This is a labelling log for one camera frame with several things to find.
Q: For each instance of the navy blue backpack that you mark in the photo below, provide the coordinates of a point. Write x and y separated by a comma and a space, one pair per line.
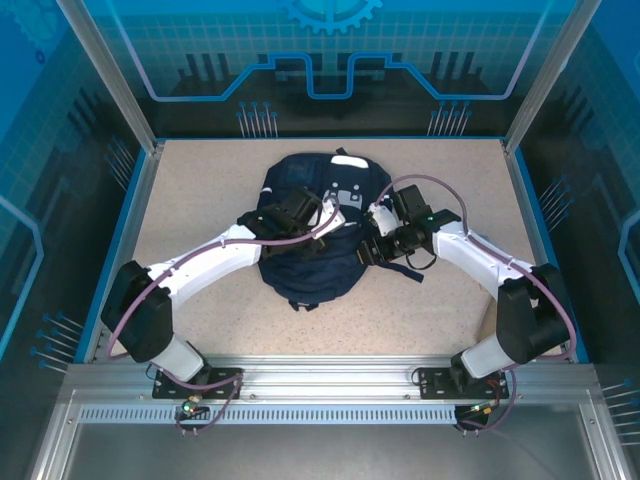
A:
310, 285

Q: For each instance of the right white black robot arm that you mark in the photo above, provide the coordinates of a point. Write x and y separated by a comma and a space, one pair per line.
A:
530, 315

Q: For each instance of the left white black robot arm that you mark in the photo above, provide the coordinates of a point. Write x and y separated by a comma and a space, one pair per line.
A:
135, 310

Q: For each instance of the right connector with green light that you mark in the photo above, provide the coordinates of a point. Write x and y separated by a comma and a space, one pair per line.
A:
482, 409

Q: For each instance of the connector with green light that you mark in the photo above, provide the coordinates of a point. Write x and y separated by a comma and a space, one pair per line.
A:
190, 406
482, 409

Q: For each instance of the left connector with green light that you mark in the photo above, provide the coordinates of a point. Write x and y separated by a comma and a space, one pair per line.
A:
190, 406

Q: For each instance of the steel bottom panel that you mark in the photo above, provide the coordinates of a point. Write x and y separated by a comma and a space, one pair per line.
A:
325, 455

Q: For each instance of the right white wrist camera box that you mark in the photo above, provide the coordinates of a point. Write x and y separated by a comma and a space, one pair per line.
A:
382, 222

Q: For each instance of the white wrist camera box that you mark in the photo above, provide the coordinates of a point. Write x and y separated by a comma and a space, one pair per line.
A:
382, 222
332, 215

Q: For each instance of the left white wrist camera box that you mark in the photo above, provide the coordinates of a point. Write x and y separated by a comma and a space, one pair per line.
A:
332, 215

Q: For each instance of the right aluminium side rail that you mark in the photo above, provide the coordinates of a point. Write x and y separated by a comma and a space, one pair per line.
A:
524, 200

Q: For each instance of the aluminium side rail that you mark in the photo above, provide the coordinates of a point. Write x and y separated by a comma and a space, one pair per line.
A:
524, 200
137, 200

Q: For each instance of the aluminium mounting rail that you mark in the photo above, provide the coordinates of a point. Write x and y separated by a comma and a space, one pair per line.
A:
325, 377

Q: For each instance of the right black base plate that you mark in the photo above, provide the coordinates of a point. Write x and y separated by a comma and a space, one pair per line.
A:
432, 382

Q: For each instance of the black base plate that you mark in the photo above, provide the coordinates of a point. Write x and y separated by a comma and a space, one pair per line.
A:
165, 387
432, 382

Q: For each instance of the left aluminium side rail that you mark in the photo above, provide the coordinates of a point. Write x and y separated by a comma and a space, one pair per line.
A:
137, 200

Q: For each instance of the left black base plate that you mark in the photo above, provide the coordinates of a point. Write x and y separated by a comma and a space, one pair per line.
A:
165, 387

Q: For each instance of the right aluminium frame post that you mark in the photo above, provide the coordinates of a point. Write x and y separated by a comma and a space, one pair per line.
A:
545, 75

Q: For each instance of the aluminium frame post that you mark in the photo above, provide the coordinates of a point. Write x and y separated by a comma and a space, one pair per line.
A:
545, 75
112, 75

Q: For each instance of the left aluminium frame post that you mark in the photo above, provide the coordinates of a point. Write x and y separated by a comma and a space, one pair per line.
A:
112, 75

